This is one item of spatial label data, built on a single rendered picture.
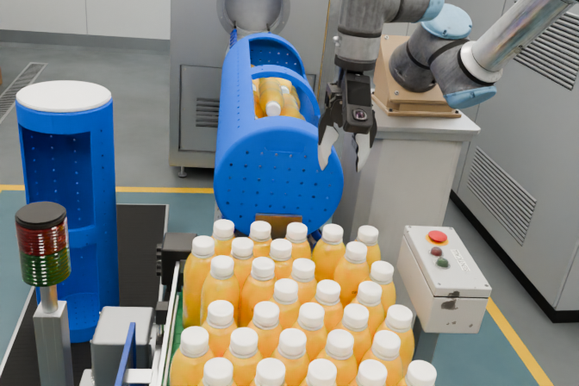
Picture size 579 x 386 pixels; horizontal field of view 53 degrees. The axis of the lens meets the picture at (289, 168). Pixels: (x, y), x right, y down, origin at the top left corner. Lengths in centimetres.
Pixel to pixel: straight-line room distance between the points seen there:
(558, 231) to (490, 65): 157
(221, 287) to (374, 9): 53
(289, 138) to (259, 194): 14
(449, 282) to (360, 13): 47
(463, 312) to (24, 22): 597
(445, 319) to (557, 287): 187
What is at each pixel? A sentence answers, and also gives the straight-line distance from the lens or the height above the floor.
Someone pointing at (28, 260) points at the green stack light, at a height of 120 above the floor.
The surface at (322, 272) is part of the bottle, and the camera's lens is 115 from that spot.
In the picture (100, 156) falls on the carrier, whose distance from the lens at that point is 192.
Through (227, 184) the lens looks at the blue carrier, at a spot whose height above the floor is 109.
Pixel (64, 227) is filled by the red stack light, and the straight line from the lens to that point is 83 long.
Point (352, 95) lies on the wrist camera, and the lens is 98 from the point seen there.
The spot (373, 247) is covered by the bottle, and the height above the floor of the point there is 106.
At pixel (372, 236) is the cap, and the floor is 109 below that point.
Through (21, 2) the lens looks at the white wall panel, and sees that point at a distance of 658.
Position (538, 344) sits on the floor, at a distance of 287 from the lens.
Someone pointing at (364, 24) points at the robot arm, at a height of 149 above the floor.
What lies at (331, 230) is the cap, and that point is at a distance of 113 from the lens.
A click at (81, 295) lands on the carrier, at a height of 16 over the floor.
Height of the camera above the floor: 167
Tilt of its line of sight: 25 degrees down
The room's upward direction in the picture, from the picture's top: 6 degrees clockwise
